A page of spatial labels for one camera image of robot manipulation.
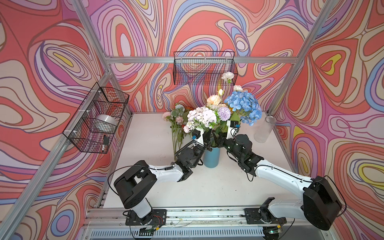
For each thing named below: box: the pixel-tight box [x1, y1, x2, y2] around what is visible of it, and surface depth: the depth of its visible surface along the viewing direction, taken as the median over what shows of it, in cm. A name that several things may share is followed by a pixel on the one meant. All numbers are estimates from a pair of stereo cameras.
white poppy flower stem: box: [221, 71, 235, 97], surface depth 78 cm
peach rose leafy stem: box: [206, 94, 221, 106], surface depth 72 cm
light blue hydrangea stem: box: [224, 91, 263, 127], surface depth 64 cm
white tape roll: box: [95, 114, 118, 133], surface depth 74 cm
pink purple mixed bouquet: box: [183, 106, 231, 142], surface depth 65 cm
